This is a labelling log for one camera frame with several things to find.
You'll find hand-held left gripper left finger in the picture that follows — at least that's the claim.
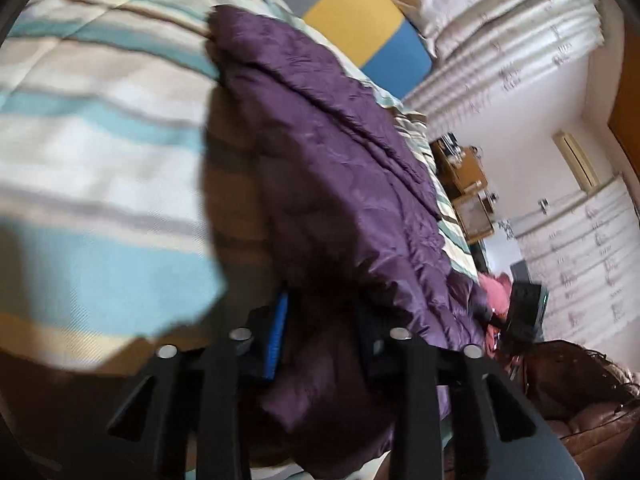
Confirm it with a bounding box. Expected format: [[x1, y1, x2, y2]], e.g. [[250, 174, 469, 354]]
[[102, 290, 291, 480]]

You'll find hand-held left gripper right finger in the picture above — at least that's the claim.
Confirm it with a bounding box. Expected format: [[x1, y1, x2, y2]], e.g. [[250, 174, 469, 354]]
[[352, 300, 538, 480]]

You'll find purple down jacket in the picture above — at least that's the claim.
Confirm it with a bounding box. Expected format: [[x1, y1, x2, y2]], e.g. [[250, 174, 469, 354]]
[[205, 4, 493, 478]]

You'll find pink cloth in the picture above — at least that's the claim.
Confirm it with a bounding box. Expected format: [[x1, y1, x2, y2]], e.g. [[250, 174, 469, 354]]
[[477, 272, 516, 321]]

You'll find printed curtain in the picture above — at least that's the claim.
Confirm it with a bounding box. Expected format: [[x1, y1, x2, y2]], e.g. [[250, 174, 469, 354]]
[[402, 0, 603, 128], [515, 175, 640, 361]]

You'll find wooden desk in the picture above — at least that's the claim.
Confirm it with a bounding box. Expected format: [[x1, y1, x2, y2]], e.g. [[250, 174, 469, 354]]
[[430, 132, 488, 201]]

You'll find orange wooden panel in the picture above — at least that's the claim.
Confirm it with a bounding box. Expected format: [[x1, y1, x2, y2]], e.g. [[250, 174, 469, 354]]
[[607, 10, 640, 171]]

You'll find striped duvet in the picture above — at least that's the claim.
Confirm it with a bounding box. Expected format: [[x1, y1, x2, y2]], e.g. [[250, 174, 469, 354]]
[[0, 0, 481, 480]]

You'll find grey yellow blue headboard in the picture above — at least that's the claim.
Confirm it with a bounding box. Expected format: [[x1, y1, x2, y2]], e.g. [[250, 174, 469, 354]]
[[302, 0, 435, 101]]

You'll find wall air conditioner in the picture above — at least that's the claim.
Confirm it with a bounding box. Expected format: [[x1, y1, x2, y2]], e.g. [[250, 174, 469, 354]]
[[552, 130, 601, 191]]

